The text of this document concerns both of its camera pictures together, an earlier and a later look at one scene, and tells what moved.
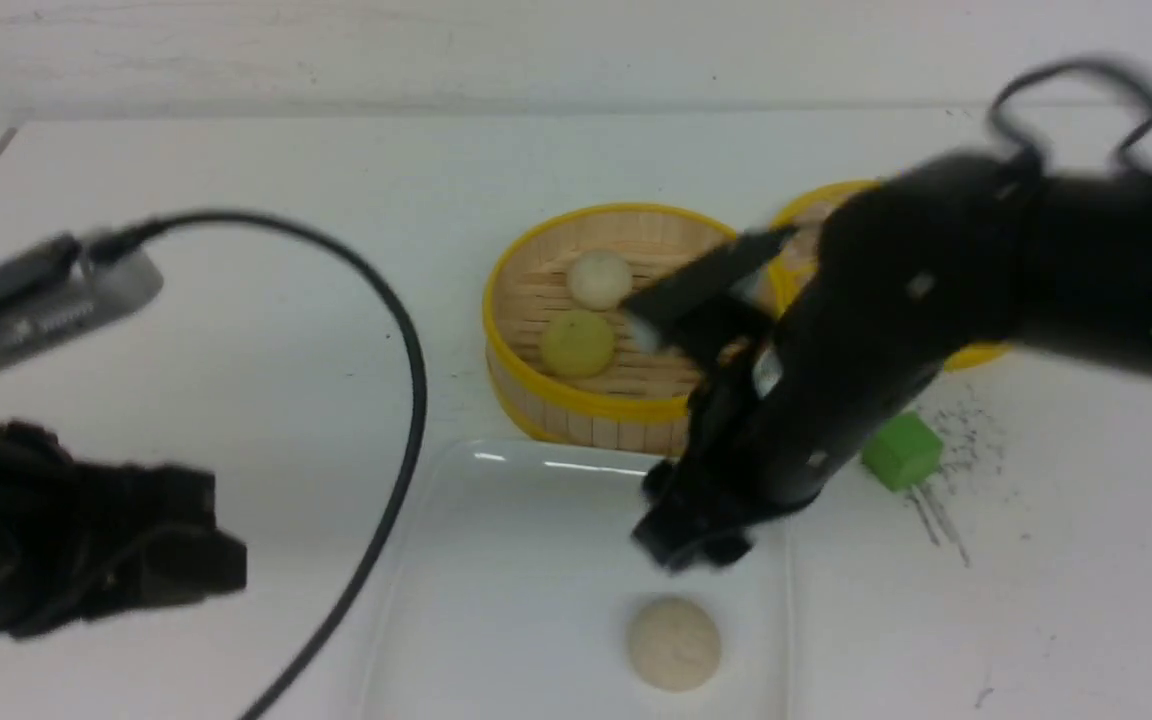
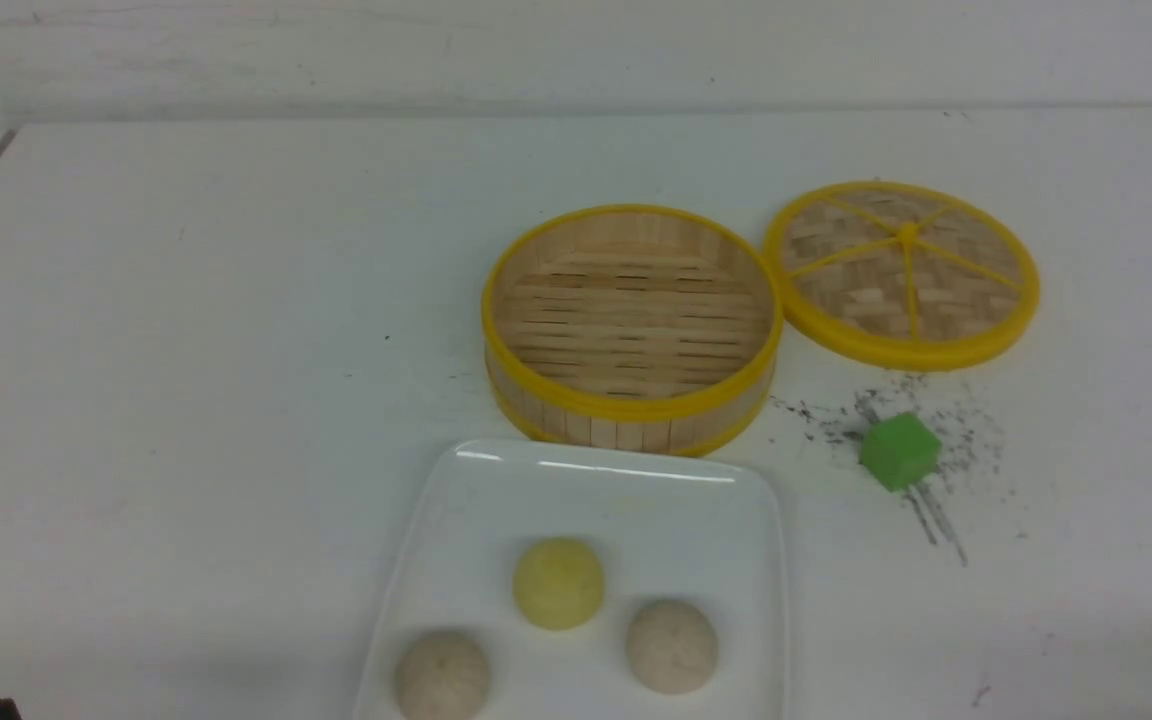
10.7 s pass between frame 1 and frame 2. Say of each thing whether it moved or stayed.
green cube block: stayed
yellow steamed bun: moved
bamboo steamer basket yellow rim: stayed
